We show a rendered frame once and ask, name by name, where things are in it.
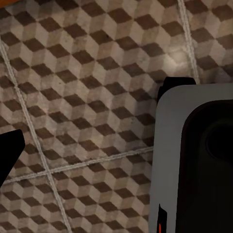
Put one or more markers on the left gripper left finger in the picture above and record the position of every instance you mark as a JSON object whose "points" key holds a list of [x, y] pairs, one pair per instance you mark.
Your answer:
{"points": [[12, 145]]}

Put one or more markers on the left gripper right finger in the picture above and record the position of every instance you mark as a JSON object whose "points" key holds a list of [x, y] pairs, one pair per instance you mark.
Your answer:
{"points": [[225, 144]]}

